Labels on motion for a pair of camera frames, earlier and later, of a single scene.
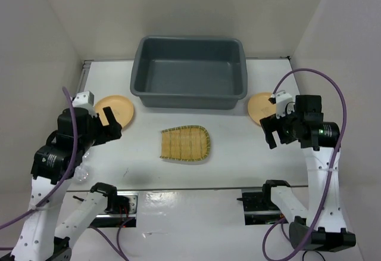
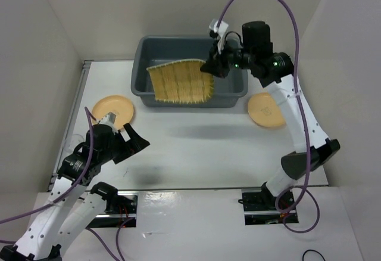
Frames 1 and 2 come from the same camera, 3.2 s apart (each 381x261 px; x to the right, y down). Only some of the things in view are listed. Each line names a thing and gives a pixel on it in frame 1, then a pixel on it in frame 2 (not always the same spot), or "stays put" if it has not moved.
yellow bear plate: (260, 106) stays put
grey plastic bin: (194, 72) stays put
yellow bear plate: (121, 108) stays put
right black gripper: (268, 125) -> (215, 64)
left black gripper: (114, 131) -> (136, 143)
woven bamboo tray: (186, 143) -> (181, 81)
